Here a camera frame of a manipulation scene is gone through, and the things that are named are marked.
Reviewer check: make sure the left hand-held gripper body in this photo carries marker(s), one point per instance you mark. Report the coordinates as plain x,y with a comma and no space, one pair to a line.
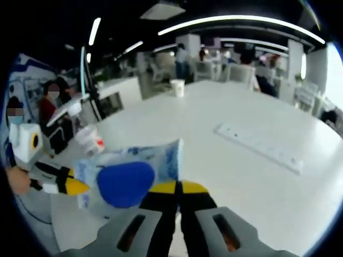
25,144

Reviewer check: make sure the person's left hand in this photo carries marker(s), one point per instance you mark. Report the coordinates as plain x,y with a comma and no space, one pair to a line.
18,182

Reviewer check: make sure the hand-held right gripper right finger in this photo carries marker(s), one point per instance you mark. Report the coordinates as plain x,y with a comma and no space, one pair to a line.
198,214

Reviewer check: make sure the small white bottles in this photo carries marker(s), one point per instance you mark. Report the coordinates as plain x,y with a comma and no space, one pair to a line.
89,139

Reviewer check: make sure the teal pole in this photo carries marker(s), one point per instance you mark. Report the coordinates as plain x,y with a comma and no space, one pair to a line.
85,72

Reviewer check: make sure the blue pad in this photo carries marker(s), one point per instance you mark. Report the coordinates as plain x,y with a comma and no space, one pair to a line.
126,184

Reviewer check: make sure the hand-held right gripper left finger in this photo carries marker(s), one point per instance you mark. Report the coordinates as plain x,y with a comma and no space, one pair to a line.
158,214

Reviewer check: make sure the curved ceiling light strip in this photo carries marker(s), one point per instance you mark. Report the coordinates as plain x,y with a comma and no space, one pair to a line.
241,19

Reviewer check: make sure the plain white paper cup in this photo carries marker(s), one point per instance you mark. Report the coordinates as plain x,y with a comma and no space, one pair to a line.
177,88

